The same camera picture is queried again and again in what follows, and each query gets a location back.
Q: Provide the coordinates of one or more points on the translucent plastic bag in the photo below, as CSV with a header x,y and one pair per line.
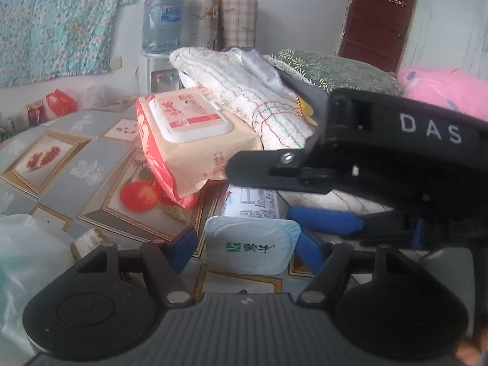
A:
x,y
30,259

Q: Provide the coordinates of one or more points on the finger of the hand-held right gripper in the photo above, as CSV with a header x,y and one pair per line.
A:
x,y
324,219
259,167

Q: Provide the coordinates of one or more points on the grey plastic bag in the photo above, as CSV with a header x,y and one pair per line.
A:
x,y
259,64

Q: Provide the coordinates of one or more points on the white knitted towel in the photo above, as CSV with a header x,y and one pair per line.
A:
x,y
236,84

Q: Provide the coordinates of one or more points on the blue water jug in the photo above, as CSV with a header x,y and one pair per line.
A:
x,y
162,26

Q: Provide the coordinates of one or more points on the red plastic bag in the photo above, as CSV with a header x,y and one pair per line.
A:
x,y
61,103

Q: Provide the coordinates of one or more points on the orange wet wipes pack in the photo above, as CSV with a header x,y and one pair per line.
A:
x,y
190,152

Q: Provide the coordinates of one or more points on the clear plastic bag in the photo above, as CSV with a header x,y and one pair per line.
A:
x,y
93,97

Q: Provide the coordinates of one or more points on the brown wooden door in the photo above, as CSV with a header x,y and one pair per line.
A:
x,y
377,19

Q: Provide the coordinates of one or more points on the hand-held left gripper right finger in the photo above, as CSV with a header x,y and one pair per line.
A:
x,y
308,253

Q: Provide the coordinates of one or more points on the red jar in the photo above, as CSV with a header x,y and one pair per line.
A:
x,y
36,112

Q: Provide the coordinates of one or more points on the white milk pouch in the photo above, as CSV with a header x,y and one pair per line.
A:
x,y
247,244

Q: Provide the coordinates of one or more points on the wall socket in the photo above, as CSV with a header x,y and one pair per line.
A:
x,y
115,63

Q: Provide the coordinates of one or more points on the green patterned pillow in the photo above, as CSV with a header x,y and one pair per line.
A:
x,y
343,70

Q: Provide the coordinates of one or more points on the white water dispenser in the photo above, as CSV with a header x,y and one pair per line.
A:
x,y
152,68

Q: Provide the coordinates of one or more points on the teal floral wall cloth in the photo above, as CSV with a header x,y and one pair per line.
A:
x,y
57,23

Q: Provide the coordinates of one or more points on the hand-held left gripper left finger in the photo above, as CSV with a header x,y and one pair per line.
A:
x,y
183,247

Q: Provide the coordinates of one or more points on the pink blanket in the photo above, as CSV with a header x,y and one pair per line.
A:
x,y
450,91

